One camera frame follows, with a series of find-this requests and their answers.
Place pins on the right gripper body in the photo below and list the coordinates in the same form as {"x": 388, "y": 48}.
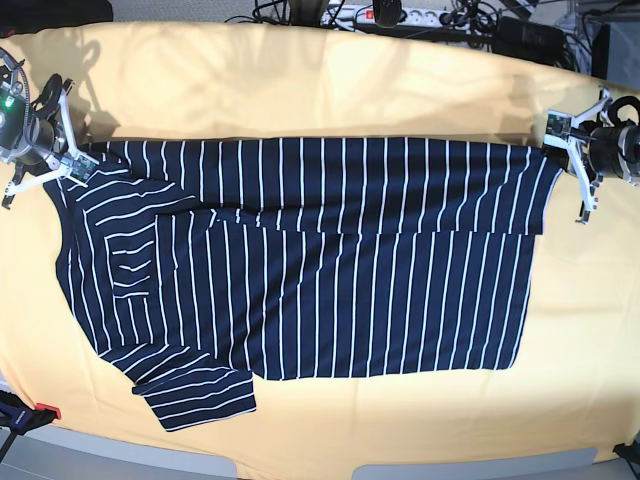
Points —
{"x": 47, "y": 142}

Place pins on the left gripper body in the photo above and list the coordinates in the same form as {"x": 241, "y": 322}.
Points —
{"x": 602, "y": 156}

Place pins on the navy white striped T-shirt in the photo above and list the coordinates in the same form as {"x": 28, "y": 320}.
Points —
{"x": 195, "y": 267}

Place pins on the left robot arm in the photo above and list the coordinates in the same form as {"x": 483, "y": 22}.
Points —
{"x": 628, "y": 139}

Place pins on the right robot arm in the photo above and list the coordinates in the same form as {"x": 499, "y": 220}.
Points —
{"x": 18, "y": 109}

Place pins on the black computer tower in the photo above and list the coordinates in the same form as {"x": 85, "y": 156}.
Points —
{"x": 600, "y": 49}

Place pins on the yellow table cloth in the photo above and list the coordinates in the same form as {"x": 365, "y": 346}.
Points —
{"x": 575, "y": 383}

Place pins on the black power adapter box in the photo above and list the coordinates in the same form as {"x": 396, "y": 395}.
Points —
{"x": 522, "y": 39}

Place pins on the blue red table clamp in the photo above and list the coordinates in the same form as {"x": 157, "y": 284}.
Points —
{"x": 20, "y": 419}

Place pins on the white power strip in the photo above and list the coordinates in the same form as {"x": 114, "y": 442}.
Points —
{"x": 353, "y": 17}

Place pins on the black clamp right corner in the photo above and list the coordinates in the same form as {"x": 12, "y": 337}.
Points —
{"x": 629, "y": 453}

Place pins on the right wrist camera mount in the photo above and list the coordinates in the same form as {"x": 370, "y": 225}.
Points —
{"x": 76, "y": 165}

